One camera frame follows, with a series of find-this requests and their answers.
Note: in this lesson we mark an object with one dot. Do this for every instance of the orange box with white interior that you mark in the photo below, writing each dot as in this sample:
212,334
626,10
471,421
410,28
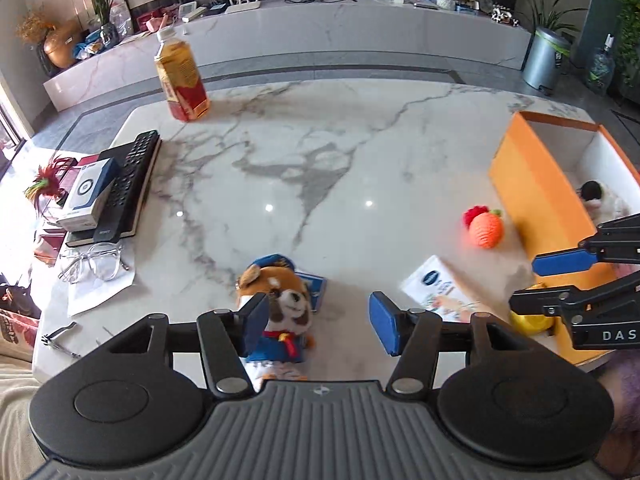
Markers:
535,185

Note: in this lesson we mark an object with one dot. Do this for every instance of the blue white small box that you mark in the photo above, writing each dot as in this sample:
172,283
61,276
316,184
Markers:
87,195

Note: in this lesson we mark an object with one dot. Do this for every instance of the person's right forearm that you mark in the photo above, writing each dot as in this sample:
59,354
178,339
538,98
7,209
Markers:
625,390

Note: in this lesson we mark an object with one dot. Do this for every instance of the brown ceramic pot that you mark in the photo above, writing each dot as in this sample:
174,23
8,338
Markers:
60,47

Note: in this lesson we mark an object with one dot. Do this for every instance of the metal nail clipper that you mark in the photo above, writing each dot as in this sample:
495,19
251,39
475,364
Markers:
55,335

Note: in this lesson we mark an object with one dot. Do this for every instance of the white pink plush toy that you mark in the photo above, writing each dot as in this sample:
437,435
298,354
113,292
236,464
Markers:
607,205

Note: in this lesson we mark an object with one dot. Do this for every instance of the clear frame glasses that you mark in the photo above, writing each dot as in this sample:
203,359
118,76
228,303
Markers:
105,265

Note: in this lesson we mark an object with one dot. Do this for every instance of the silver trash can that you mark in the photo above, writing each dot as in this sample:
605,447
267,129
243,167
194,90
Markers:
542,60

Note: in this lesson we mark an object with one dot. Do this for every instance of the white paper sheet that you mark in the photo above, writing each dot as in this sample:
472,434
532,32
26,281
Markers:
90,295

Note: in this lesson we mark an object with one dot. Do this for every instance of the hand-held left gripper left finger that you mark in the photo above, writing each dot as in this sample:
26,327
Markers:
255,317

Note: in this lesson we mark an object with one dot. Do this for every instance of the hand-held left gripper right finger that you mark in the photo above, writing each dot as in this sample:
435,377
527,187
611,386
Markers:
382,327

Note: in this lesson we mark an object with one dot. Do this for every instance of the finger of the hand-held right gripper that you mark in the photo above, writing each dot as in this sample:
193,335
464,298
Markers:
535,300
565,262

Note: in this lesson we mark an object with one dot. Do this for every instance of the marble media cabinet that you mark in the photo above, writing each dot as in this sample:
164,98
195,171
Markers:
325,35

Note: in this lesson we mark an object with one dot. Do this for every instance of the yellow toy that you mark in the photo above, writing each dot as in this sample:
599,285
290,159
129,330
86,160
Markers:
530,322

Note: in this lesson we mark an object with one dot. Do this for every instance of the dark hardcover book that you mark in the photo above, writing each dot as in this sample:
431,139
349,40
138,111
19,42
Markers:
80,239

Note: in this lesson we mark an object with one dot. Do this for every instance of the orange crochet fruit toy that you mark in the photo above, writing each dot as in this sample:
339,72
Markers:
485,230

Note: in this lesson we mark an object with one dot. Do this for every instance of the red feather shuttlecock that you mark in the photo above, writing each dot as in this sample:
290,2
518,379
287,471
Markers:
45,180

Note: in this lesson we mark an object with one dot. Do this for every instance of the red panda plush toy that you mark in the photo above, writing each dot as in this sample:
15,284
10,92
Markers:
285,305

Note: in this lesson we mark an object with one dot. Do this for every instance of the black remote control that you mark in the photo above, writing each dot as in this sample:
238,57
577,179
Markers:
132,170

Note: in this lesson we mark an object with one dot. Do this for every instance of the tall leafy plant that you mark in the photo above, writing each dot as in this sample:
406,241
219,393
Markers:
627,20

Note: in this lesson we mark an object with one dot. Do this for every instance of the white printed packet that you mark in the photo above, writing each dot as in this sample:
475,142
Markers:
435,285

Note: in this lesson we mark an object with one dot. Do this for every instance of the blue booklet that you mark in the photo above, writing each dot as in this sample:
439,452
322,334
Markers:
315,290

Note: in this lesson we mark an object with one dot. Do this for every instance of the tea bottle with white cap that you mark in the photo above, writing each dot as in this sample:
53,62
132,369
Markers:
182,75

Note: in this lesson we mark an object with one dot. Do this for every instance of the printed shopping bag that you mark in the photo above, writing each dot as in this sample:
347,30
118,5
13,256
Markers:
17,320

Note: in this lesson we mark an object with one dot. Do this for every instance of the clear water jug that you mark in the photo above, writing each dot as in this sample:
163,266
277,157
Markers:
600,67

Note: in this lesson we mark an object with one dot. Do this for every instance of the green potted plant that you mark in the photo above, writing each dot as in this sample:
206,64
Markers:
547,12

